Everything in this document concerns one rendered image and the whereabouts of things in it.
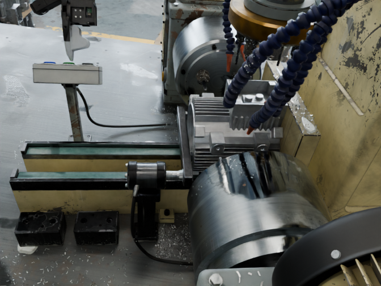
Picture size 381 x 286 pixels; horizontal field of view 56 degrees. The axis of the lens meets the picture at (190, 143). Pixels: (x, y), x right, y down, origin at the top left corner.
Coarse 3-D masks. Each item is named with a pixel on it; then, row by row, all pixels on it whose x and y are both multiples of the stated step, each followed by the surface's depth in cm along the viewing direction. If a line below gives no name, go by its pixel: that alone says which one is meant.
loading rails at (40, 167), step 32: (32, 160) 92; (64, 160) 93; (96, 160) 94; (128, 160) 95; (160, 160) 96; (32, 192) 86; (64, 192) 87; (96, 192) 88; (128, 192) 89; (160, 192) 90
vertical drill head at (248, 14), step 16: (240, 0) 69; (256, 0) 63; (272, 0) 63; (288, 0) 62; (304, 0) 66; (240, 16) 64; (256, 16) 63; (272, 16) 63; (288, 16) 62; (240, 32) 66; (256, 32) 63; (272, 32) 62; (304, 32) 62
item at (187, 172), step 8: (184, 112) 91; (184, 120) 89; (184, 128) 86; (184, 136) 84; (184, 144) 82; (184, 152) 80; (192, 152) 81; (184, 160) 78; (184, 168) 76; (184, 176) 75; (192, 176) 75; (184, 184) 76
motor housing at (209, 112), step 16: (192, 112) 92; (208, 112) 80; (224, 112) 80; (192, 128) 94; (208, 128) 80; (224, 128) 80; (240, 128) 81; (192, 144) 94; (208, 144) 79; (240, 144) 79; (272, 144) 81; (192, 160) 82; (208, 160) 81
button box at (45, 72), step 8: (40, 64) 93; (48, 64) 93; (56, 64) 94; (64, 64) 94; (72, 64) 96; (40, 72) 93; (48, 72) 93; (56, 72) 94; (64, 72) 94; (72, 72) 94; (80, 72) 94; (88, 72) 95; (96, 72) 95; (40, 80) 93; (48, 80) 94; (56, 80) 94; (64, 80) 94; (72, 80) 94; (80, 80) 95; (88, 80) 95; (96, 80) 95
